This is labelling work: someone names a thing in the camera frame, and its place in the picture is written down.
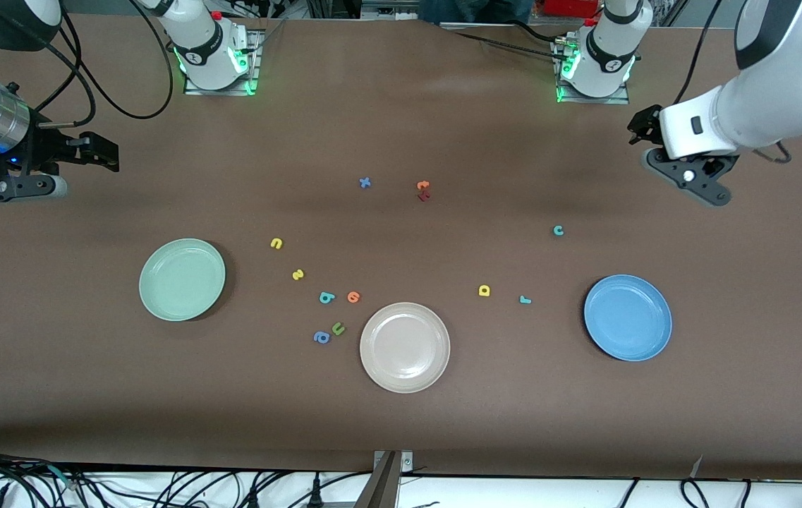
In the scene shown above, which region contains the beige plate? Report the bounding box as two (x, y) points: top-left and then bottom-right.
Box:
(359, 302), (451, 394)

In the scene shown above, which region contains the mint green plate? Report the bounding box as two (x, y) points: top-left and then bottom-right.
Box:
(138, 238), (226, 322)

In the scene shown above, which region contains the blue plate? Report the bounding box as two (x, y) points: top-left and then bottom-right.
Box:
(583, 274), (673, 362)

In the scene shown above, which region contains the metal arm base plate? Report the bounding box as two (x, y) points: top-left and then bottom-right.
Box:
(554, 35), (631, 105)
(184, 30), (264, 96)

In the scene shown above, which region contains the black cable on table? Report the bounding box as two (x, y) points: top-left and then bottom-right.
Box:
(451, 20), (565, 61)

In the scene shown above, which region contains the grey metal post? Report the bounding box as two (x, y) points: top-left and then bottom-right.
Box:
(355, 450), (415, 508)

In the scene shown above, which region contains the red box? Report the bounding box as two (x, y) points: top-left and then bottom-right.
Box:
(542, 0), (602, 18)

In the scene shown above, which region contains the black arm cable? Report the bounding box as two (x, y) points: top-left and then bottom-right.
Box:
(674, 0), (794, 164)
(34, 0), (176, 131)

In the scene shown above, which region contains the person in blue jeans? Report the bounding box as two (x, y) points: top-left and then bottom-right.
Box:
(418, 0), (535, 25)

